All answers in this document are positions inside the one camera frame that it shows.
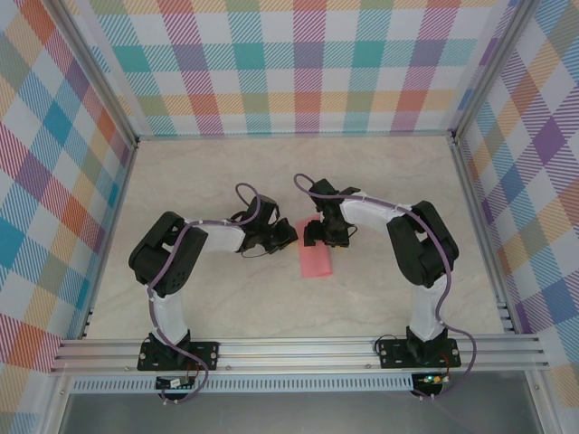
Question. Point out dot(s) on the pink cloth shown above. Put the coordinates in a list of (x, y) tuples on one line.
[(316, 264)]

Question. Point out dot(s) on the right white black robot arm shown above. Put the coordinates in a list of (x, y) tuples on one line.
[(407, 253)]

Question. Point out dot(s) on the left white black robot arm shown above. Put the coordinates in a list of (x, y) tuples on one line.
[(149, 257)]

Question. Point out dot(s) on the circuit board with green light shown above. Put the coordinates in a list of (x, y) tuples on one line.
[(432, 379)]

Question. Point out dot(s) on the black circuit board white label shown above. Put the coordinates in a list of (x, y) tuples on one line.
[(169, 383)]

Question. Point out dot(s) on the grey metal panel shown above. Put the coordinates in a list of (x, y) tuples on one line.
[(294, 416)]

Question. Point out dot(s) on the thin aluminium wall rail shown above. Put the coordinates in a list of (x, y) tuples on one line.
[(294, 135)]

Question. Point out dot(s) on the wide aluminium mounting rail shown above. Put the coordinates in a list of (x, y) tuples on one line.
[(294, 352)]

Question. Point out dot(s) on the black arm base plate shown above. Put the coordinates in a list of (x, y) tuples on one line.
[(391, 352), (205, 355)]

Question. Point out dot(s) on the aluminium side rail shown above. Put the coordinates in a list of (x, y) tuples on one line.
[(480, 226)]

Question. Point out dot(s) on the aluminium corner post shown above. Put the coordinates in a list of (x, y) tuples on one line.
[(97, 72), (493, 68)]

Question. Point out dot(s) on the aluminium frame leg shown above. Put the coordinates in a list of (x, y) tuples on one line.
[(56, 407), (536, 407)]

